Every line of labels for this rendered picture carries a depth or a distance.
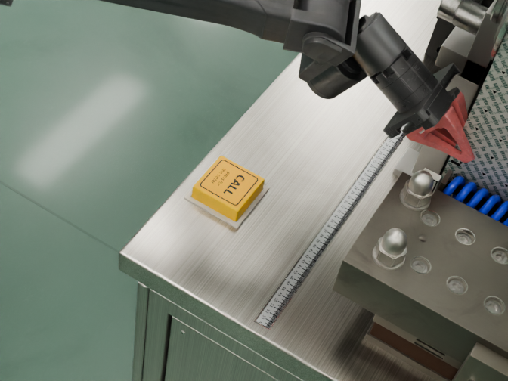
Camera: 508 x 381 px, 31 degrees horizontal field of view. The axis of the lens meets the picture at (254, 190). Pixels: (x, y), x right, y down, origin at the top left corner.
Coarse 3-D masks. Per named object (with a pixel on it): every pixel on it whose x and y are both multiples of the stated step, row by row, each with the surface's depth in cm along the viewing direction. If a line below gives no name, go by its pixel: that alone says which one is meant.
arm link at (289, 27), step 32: (0, 0) 97; (128, 0) 99; (160, 0) 98; (192, 0) 97; (224, 0) 97; (256, 0) 97; (288, 0) 97; (320, 0) 98; (256, 32) 100; (288, 32) 98
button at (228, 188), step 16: (224, 160) 119; (208, 176) 117; (224, 176) 118; (240, 176) 118; (256, 176) 118; (192, 192) 117; (208, 192) 116; (224, 192) 116; (240, 192) 116; (256, 192) 118; (224, 208) 115; (240, 208) 115
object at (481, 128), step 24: (480, 96) 100; (504, 96) 98; (480, 120) 102; (504, 120) 100; (456, 144) 106; (480, 144) 104; (504, 144) 102; (456, 168) 108; (480, 168) 106; (504, 168) 104; (504, 192) 107
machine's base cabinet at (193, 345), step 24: (144, 288) 113; (144, 312) 118; (168, 312) 114; (144, 336) 122; (168, 336) 120; (192, 336) 116; (216, 336) 112; (144, 360) 127; (168, 360) 123; (192, 360) 120; (216, 360) 116; (240, 360) 113; (264, 360) 109
